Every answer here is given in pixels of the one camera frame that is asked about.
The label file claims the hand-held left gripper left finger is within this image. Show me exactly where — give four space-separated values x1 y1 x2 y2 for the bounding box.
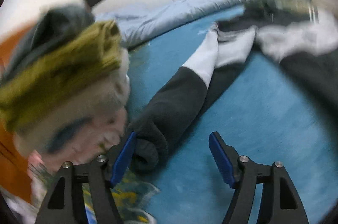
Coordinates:
34 131 138 224

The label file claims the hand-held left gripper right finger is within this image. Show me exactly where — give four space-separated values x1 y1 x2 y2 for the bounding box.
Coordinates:
209 131 309 224

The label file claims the black and white hoodie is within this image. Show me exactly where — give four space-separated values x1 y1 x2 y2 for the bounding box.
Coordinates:
127 19 338 172

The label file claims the teal floral blanket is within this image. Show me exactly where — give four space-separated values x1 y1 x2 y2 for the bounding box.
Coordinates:
26 0 338 224

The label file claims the olive folded garment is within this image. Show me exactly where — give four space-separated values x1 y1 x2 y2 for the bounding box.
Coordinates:
0 20 123 132

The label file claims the pale floral cloth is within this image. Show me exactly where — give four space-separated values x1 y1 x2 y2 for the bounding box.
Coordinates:
0 184 37 224

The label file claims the light blue daisy duvet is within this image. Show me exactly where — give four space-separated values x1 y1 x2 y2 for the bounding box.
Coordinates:
95 0 299 48

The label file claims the grey folded garment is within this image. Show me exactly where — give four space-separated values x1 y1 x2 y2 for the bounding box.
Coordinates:
3 3 95 80

